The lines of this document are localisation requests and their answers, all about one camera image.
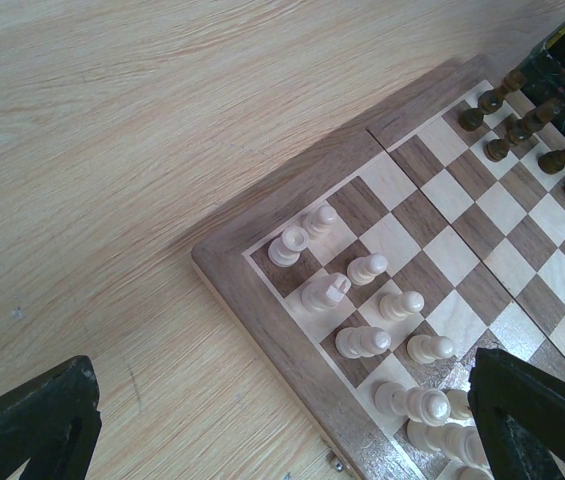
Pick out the white knight chess piece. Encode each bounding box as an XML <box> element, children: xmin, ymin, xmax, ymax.
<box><xmin>300</xmin><ymin>273</ymin><xmax>352</xmax><ymax>313</ymax></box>

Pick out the white bishop chess piece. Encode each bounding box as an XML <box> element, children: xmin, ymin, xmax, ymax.
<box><xmin>335</xmin><ymin>326</ymin><xmax>391</xmax><ymax>359</ymax></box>

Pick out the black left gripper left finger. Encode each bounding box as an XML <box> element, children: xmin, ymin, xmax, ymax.
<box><xmin>0</xmin><ymin>355</ymin><xmax>102</xmax><ymax>479</ymax></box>

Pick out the wooden chess board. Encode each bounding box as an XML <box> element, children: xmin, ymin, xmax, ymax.
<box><xmin>192</xmin><ymin>57</ymin><xmax>565</xmax><ymax>479</ymax></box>

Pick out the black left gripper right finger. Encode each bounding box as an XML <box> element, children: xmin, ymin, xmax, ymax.
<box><xmin>468</xmin><ymin>348</ymin><xmax>565</xmax><ymax>479</ymax></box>

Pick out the white pawn chess piece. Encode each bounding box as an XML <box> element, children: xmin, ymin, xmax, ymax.
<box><xmin>379</xmin><ymin>291</ymin><xmax>425</xmax><ymax>321</ymax></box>
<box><xmin>302</xmin><ymin>204</ymin><xmax>338</xmax><ymax>240</ymax></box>
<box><xmin>407</xmin><ymin>334</ymin><xmax>455</xmax><ymax>364</ymax></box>
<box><xmin>347</xmin><ymin>253</ymin><xmax>388</xmax><ymax>286</ymax></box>

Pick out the white king chess piece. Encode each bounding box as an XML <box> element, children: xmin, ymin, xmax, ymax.
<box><xmin>407</xmin><ymin>421</ymin><xmax>488</xmax><ymax>468</ymax></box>

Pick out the white rook chess piece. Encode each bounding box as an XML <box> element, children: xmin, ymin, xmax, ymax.
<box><xmin>267</xmin><ymin>225</ymin><xmax>309</xmax><ymax>267</ymax></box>

